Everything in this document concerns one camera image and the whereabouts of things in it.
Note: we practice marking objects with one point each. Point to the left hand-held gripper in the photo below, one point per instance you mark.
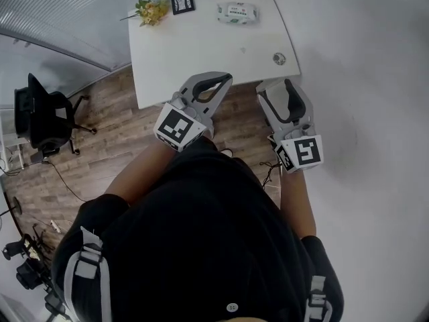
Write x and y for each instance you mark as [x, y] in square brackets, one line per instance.
[177, 127]

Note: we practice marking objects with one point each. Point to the white power strip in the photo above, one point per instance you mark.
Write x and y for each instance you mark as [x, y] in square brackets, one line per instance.
[55, 226]

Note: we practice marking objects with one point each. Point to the black round stand base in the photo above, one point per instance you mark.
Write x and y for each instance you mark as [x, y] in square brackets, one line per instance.
[16, 205]

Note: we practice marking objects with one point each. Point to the white shelf unit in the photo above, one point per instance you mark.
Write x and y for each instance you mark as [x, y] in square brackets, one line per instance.
[11, 146]

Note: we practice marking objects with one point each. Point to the black office chair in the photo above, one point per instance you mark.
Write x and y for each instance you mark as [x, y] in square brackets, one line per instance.
[40, 119]

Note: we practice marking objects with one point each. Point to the person's left forearm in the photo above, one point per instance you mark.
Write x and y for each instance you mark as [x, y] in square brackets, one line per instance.
[144, 169]

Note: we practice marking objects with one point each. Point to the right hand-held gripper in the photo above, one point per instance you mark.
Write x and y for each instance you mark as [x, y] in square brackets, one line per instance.
[303, 153]

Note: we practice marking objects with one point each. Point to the white wet wipes pack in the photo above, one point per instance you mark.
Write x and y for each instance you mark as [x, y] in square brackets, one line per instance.
[238, 12]

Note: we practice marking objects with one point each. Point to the person's right forearm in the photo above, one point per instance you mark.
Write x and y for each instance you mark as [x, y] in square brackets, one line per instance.
[298, 203]

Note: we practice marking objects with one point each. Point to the black equipment pile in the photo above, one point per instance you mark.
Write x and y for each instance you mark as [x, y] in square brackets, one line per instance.
[28, 267]

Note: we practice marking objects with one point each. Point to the black picture frame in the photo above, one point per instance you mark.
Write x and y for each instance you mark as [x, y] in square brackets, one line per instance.
[182, 2]

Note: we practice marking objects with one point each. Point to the person's black shirt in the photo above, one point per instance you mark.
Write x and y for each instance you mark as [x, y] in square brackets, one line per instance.
[201, 233]

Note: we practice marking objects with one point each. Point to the yellow artificial flower bunch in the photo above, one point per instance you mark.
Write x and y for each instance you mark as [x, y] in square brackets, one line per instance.
[152, 11]

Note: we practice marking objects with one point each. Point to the white shirt button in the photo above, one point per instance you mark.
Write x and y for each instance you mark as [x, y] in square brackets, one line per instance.
[232, 307]

